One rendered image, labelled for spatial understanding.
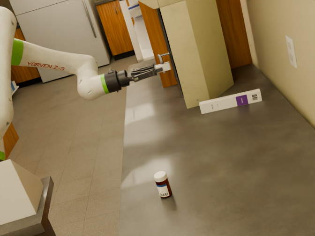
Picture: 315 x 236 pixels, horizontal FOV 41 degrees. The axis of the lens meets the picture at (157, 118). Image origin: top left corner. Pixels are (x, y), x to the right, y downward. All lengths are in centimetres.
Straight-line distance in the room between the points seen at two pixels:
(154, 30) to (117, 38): 477
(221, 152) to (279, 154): 21
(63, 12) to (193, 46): 510
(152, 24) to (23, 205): 113
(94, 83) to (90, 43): 499
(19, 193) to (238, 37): 135
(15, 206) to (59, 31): 551
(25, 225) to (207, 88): 96
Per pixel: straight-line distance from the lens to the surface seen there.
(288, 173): 135
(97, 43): 687
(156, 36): 221
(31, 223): 153
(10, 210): 157
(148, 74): 188
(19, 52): 190
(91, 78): 193
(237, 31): 226
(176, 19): 183
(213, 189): 134
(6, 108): 152
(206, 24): 191
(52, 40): 696
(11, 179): 150
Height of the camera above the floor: 169
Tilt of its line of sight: 23 degrees down
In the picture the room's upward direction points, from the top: 17 degrees counter-clockwise
